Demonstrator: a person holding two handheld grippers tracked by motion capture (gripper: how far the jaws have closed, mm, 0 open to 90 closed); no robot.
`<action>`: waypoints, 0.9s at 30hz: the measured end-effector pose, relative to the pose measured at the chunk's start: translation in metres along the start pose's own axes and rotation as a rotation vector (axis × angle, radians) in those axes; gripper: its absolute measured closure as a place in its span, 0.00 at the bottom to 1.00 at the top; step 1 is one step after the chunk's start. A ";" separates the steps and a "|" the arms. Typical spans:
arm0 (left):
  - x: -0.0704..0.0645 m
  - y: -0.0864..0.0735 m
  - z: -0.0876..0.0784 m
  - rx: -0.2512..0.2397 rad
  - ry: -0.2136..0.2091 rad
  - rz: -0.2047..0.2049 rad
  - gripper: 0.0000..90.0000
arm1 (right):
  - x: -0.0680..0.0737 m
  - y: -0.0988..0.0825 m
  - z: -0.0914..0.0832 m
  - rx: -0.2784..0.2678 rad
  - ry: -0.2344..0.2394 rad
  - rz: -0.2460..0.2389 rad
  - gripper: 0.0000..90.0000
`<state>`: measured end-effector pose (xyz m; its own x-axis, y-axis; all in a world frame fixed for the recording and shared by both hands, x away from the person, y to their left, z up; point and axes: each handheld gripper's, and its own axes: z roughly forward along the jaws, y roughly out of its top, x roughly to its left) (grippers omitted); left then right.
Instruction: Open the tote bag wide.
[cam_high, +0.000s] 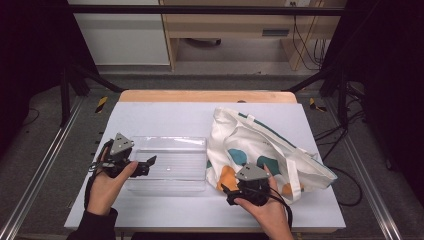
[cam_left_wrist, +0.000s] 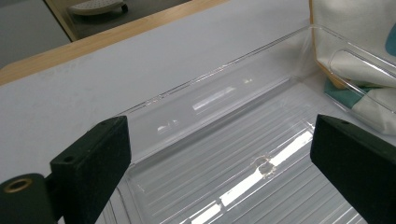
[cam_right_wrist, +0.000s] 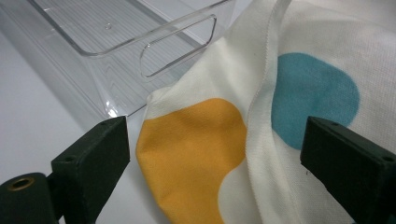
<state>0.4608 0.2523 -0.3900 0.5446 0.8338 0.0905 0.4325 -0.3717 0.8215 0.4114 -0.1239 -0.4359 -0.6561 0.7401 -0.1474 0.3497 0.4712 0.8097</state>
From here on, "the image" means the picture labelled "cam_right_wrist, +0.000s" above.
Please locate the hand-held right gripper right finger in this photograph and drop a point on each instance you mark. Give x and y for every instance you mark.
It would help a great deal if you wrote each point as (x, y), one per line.
(351, 174)

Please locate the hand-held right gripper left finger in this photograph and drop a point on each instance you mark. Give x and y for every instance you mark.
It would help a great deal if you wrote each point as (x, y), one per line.
(93, 161)

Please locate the white dotted cloth bag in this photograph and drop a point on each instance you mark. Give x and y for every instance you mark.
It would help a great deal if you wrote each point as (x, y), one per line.
(311, 186)

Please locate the clear plastic storage bin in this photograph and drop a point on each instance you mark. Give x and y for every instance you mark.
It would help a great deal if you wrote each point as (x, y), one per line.
(102, 46)

